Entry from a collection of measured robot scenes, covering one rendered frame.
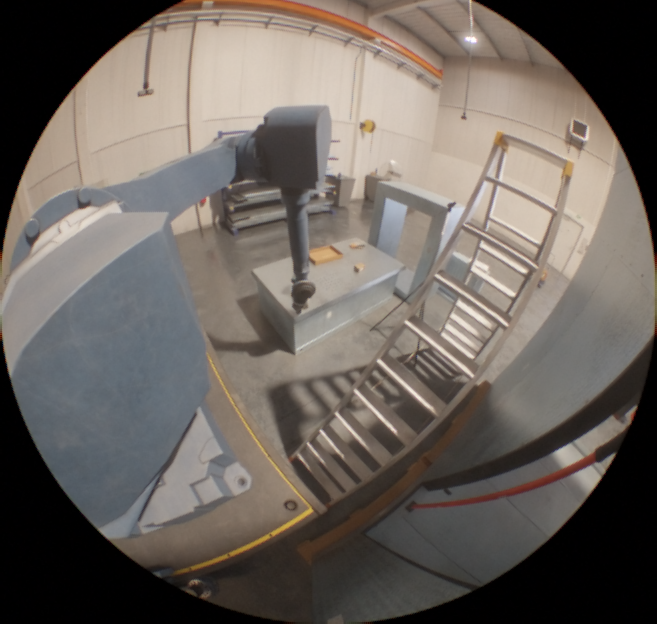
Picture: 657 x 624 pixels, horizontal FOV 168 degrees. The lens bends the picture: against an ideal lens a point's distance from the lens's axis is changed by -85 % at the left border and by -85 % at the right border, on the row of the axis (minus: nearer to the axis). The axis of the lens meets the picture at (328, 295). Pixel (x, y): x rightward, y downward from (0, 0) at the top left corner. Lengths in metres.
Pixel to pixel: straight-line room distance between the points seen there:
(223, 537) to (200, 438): 0.33
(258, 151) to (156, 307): 0.81
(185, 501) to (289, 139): 1.15
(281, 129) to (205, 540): 1.37
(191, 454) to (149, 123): 6.08
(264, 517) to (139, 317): 0.63
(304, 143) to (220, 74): 5.69
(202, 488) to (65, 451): 0.43
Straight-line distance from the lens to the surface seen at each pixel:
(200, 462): 0.64
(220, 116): 6.18
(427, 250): 3.05
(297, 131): 0.89
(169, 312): 0.28
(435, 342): 0.93
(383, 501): 2.02
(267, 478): 0.74
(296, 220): 1.31
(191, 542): 0.84
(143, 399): 0.30
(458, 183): 11.22
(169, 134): 6.12
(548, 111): 11.06
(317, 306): 2.15
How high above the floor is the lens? 2.10
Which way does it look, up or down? 39 degrees down
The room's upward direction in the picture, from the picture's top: 5 degrees clockwise
